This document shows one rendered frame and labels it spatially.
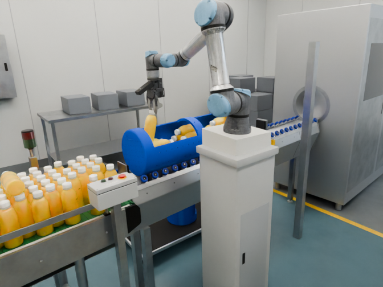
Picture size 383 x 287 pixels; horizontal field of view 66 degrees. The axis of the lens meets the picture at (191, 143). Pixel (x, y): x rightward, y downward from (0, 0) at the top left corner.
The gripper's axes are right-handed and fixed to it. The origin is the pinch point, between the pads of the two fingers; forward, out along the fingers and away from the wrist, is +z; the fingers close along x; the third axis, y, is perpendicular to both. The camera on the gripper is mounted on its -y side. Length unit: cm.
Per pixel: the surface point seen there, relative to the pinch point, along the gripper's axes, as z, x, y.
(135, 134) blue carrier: 9.5, -6.3, -16.4
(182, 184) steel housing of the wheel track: 46.4, -14.8, 8.8
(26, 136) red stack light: 8, 32, -64
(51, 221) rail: 35, -22, -71
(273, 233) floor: 131, -16, 115
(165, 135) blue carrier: 20.5, 12.2, 17.2
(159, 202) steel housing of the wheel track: 53, -14, -9
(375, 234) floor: 131, -81, 180
